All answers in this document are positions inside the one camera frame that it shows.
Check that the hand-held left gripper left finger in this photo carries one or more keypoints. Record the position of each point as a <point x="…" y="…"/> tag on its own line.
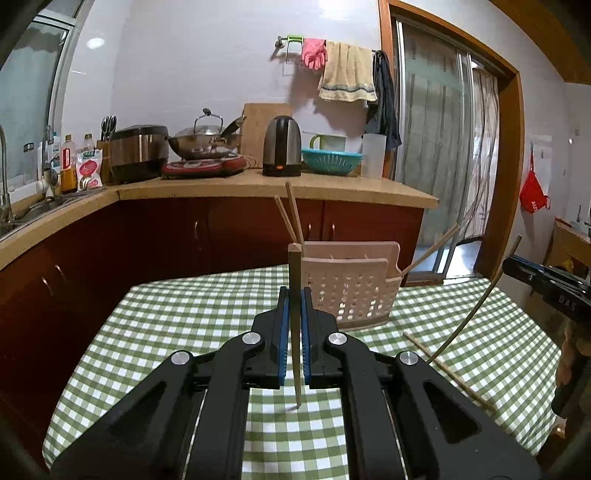
<point x="282" y="337"/>

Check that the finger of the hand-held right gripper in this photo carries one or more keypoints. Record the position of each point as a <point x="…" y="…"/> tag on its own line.
<point x="519" y="274"/>
<point x="549" y="270"/>

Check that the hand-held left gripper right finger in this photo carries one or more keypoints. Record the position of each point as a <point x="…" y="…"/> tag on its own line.
<point x="308" y="337"/>

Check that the long wooden chopstick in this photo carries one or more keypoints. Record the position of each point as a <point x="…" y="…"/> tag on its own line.
<point x="461" y="382"/>
<point x="286" y="220"/>
<point x="294" y="212"/>
<point x="431" y="249"/>
<point x="463" y="328"/>
<point x="294" y="277"/>

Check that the beige perforated plastic chopstick holder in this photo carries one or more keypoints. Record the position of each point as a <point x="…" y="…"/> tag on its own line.
<point x="346" y="270"/>

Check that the person's right hand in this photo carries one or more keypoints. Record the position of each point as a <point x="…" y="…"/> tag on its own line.
<point x="568" y="355"/>

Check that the wooden furniture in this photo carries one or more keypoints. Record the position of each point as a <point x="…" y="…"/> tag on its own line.
<point x="570" y="244"/>

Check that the red hanging bag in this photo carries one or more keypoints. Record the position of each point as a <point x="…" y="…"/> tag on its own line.
<point x="533" y="191"/>

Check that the green checked tablecloth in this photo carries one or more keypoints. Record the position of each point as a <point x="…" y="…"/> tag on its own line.
<point x="184" y="314"/>

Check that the striped sheer curtain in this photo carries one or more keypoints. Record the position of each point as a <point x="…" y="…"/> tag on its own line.
<point x="485" y="152"/>

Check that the beige kitchen counter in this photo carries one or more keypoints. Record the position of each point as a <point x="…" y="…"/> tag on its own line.
<point x="346" y="189"/>

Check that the sliding glass door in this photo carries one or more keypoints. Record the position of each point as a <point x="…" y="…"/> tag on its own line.
<point x="429" y="138"/>

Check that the teal plastic colander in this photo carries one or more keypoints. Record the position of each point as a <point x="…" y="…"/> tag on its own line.
<point x="332" y="161"/>

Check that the white translucent container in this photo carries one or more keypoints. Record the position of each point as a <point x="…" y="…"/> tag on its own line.
<point x="374" y="157"/>

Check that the red induction cooker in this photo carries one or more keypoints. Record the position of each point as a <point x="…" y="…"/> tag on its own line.
<point x="203" y="167"/>

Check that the steel electric kettle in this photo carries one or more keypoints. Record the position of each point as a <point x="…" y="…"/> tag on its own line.
<point x="281" y="147"/>

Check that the green rimmed mug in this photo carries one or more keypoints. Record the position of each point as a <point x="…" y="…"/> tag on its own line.
<point x="332" y="143"/>

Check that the steel wok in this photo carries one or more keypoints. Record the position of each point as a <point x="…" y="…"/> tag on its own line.
<point x="203" y="147"/>

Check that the wooden cutting board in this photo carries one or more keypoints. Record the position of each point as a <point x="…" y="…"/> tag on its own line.
<point x="258" y="129"/>

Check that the dark hanging cloth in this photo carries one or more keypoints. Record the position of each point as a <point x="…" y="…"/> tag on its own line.
<point x="383" y="106"/>

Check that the metal spatula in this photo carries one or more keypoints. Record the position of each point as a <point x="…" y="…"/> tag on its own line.
<point x="233" y="125"/>

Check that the steel wok lid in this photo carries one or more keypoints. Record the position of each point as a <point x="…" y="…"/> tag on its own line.
<point x="207" y="127"/>

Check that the dark rice cooker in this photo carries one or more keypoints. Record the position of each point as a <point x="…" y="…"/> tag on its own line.
<point x="138" y="154"/>

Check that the wooden knife block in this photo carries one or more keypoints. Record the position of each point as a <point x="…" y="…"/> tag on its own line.
<point x="104" y="161"/>

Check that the pink and white packet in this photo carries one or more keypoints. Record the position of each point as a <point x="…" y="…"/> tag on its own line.
<point x="90" y="170"/>

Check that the beige striped towel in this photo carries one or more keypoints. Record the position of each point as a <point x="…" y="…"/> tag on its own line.
<point x="346" y="74"/>

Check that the oil bottle with red label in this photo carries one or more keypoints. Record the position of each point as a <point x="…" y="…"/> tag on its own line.
<point x="68" y="170"/>

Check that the small clear bottle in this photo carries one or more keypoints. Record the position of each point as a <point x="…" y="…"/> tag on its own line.
<point x="88" y="143"/>

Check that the pink rubber gloves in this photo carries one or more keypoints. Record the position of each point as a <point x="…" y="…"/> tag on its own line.
<point x="314" y="54"/>

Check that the steel sink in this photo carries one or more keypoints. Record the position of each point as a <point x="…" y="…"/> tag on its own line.
<point x="27" y="214"/>

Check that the white plastic bottle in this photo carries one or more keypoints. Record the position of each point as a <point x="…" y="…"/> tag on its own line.
<point x="56" y="150"/>

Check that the small steel faucet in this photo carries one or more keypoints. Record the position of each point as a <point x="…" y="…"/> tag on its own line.
<point x="48" y="152"/>

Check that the tall steel faucet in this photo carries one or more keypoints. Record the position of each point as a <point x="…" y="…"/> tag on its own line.
<point x="5" y="184"/>

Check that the kitchen window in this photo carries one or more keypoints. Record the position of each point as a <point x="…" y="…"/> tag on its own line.
<point x="32" y="92"/>

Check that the wooden door frame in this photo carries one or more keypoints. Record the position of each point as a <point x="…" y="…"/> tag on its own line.
<point x="512" y="161"/>

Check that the metal towel rail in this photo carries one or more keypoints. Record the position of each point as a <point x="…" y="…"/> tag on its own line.
<point x="282" y="42"/>

